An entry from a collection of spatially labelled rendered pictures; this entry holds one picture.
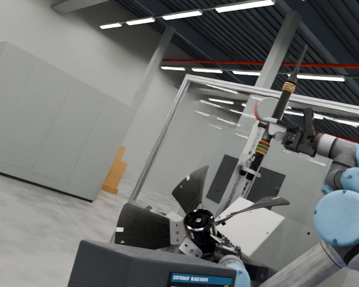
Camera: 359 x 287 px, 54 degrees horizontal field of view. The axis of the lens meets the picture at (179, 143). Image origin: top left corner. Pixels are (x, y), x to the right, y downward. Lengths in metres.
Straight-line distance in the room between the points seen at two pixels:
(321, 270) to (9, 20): 12.69
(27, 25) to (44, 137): 7.16
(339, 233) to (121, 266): 0.46
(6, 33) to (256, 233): 12.06
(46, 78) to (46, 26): 7.02
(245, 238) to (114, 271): 1.22
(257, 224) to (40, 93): 5.27
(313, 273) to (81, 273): 0.61
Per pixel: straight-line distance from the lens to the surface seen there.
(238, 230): 1.68
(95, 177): 7.08
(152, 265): 0.47
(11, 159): 6.56
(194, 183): 1.57
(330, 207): 0.79
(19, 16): 13.22
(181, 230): 1.41
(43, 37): 13.33
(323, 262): 0.95
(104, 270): 0.47
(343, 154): 1.25
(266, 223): 1.69
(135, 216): 1.47
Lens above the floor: 1.38
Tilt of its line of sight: 3 degrees up
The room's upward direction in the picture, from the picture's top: 25 degrees clockwise
